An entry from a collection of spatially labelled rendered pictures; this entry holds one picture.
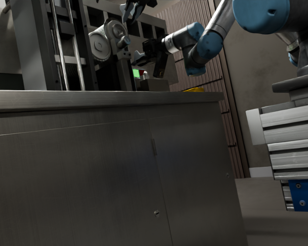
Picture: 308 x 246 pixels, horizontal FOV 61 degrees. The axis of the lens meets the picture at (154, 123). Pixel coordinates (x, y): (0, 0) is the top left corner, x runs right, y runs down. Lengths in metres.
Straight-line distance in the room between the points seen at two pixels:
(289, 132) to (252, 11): 0.28
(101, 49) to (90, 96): 0.51
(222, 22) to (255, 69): 2.64
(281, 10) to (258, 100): 2.97
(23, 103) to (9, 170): 0.14
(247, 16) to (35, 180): 0.56
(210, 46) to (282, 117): 0.34
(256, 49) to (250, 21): 2.98
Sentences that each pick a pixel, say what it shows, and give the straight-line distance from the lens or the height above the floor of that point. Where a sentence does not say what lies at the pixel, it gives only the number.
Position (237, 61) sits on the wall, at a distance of 3.66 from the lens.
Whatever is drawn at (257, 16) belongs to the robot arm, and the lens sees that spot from 0.61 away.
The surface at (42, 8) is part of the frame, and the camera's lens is 0.93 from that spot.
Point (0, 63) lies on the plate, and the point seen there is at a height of 1.18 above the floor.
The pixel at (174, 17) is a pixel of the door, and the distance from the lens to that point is 4.22.
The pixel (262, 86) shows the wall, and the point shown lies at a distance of 3.53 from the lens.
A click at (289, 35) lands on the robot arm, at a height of 1.05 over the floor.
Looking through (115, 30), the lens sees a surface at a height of 1.25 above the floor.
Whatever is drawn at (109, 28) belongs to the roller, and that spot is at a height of 1.26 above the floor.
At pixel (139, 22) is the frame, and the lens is 2.00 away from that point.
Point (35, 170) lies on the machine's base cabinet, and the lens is 0.63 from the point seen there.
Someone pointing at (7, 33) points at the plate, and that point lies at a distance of 1.39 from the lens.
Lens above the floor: 0.75
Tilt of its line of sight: 3 degrees up
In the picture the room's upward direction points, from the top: 11 degrees counter-clockwise
